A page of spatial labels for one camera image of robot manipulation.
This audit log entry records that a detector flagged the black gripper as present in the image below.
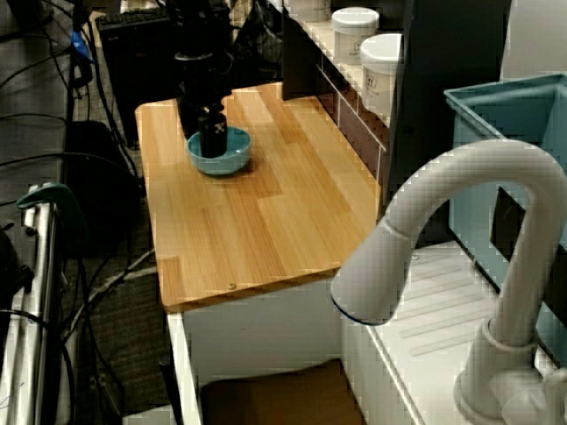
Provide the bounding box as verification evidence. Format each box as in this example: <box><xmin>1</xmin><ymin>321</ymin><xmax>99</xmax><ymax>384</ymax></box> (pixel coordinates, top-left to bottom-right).
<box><xmin>175</xmin><ymin>50</ymin><xmax>232</xmax><ymax>159</ymax></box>

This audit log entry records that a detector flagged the light blue bowl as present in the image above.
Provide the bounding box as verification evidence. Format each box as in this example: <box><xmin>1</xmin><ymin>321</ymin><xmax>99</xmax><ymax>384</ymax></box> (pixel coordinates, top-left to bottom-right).
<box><xmin>186</xmin><ymin>125</ymin><xmax>252</xmax><ymax>176</ymax></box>

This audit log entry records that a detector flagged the black computer case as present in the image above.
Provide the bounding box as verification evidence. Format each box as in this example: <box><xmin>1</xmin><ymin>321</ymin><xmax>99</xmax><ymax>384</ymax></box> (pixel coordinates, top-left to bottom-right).
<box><xmin>97</xmin><ymin>12</ymin><xmax>187</xmax><ymax>147</ymax></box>

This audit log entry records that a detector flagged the black floor box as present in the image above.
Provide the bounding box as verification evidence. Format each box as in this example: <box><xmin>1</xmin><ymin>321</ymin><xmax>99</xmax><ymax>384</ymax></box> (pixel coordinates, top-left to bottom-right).
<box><xmin>64</xmin><ymin>119</ymin><xmax>143</xmax><ymax>260</ymax></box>

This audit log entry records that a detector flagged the black keyboard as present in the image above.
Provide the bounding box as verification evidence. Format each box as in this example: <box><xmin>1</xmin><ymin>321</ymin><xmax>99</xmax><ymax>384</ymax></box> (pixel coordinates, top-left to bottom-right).
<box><xmin>97</xmin><ymin>11</ymin><xmax>174</xmax><ymax>27</ymax></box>

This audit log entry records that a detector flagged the cream ledge shelf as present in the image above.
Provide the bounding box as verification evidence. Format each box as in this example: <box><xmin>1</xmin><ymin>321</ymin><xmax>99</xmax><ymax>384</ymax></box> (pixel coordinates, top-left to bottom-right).
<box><xmin>290</xmin><ymin>17</ymin><xmax>402</xmax><ymax>129</ymax></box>

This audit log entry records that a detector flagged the green clamp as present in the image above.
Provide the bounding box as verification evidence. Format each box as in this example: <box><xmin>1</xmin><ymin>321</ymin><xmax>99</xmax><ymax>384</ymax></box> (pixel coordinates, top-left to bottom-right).
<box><xmin>16</xmin><ymin>183</ymin><xmax>89</xmax><ymax>249</ymax></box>

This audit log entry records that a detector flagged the white lidded jar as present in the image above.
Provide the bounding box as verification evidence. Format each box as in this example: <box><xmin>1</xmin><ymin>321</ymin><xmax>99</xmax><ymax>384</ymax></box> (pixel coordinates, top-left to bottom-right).
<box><xmin>359</xmin><ymin>33</ymin><xmax>404</xmax><ymax>116</ymax></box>
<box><xmin>330</xmin><ymin>7</ymin><xmax>381</xmax><ymax>66</ymax></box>

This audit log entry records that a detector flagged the white sink basin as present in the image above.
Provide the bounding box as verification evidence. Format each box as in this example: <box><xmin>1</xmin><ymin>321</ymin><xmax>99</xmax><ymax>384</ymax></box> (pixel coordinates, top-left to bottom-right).
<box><xmin>166</xmin><ymin>241</ymin><xmax>559</xmax><ymax>425</ymax></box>

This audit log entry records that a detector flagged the black device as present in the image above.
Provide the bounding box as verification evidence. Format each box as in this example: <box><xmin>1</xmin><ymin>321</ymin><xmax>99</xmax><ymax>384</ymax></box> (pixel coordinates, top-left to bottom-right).
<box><xmin>0</xmin><ymin>223</ymin><xmax>35</xmax><ymax>311</ymax></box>

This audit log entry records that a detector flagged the teal plastic bin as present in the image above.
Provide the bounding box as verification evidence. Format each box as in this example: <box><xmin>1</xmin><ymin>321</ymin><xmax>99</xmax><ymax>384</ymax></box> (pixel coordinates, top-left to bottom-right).
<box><xmin>444</xmin><ymin>73</ymin><xmax>567</xmax><ymax>368</ymax></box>

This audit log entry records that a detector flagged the light grey gooseneck faucet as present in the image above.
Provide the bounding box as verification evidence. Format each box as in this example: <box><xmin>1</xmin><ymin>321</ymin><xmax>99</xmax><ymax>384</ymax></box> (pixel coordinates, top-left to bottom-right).
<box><xmin>330</xmin><ymin>140</ymin><xmax>567</xmax><ymax>425</ymax></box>

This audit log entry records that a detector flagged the blue cable plug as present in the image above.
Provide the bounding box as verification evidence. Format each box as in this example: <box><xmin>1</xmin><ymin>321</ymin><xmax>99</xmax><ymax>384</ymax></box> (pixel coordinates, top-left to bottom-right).
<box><xmin>70</xmin><ymin>29</ymin><xmax>97</xmax><ymax>66</ymax></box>

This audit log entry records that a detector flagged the grey floor cable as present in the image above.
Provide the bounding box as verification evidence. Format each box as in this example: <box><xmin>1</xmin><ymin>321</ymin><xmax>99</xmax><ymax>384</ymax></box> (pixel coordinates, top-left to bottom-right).
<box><xmin>59</xmin><ymin>250</ymin><xmax>157</xmax><ymax>342</ymax></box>

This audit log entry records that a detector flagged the aluminium frame rail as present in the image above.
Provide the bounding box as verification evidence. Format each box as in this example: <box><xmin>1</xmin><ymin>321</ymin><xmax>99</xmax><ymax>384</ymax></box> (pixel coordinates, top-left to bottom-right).
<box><xmin>0</xmin><ymin>185</ymin><xmax>61</xmax><ymax>425</ymax></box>

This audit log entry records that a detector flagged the black cable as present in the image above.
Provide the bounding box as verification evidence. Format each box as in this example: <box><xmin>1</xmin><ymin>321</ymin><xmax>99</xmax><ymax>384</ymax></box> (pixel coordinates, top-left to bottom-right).
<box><xmin>0</xmin><ymin>307</ymin><xmax>79</xmax><ymax>425</ymax></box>

